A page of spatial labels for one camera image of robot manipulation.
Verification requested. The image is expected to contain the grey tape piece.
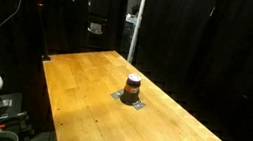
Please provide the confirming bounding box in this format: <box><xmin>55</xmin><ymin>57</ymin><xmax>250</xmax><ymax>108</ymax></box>
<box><xmin>109</xmin><ymin>87</ymin><xmax>126</xmax><ymax>101</ymax></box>
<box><xmin>131</xmin><ymin>99</ymin><xmax>147</xmax><ymax>112</ymax></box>

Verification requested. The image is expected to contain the black background monitor device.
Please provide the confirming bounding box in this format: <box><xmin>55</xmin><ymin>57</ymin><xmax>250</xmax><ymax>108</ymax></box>
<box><xmin>83</xmin><ymin>0</ymin><xmax>114</xmax><ymax>37</ymax></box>

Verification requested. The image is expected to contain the dark bottle with orange label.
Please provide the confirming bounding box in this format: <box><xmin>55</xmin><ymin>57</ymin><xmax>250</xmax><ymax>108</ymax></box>
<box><xmin>119</xmin><ymin>71</ymin><xmax>144</xmax><ymax>108</ymax></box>

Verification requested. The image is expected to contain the black curtain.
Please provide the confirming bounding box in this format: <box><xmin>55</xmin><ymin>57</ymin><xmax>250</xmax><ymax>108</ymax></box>
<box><xmin>122</xmin><ymin>0</ymin><xmax>253</xmax><ymax>141</ymax></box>

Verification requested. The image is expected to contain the black tripod stand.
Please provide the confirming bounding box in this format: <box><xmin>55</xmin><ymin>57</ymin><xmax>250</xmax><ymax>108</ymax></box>
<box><xmin>27</xmin><ymin>0</ymin><xmax>60</xmax><ymax>62</ymax></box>

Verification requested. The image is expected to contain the white vertical pole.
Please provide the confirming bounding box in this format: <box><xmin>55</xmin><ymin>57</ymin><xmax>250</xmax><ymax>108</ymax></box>
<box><xmin>126</xmin><ymin>0</ymin><xmax>148</xmax><ymax>65</ymax></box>

